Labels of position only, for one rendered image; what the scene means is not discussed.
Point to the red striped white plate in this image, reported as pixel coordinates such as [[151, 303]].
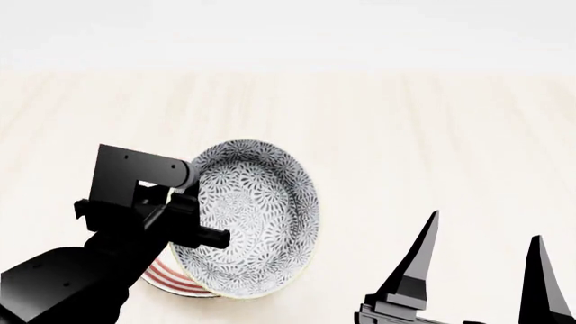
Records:
[[173, 280]]

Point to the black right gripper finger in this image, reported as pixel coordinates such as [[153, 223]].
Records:
[[542, 290], [416, 263]]

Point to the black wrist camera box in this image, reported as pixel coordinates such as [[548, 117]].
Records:
[[121, 175]]

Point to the floral patterned black white bowl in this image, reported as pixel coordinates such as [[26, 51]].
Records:
[[256, 216]]

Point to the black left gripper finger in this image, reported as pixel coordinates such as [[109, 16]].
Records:
[[216, 237]]

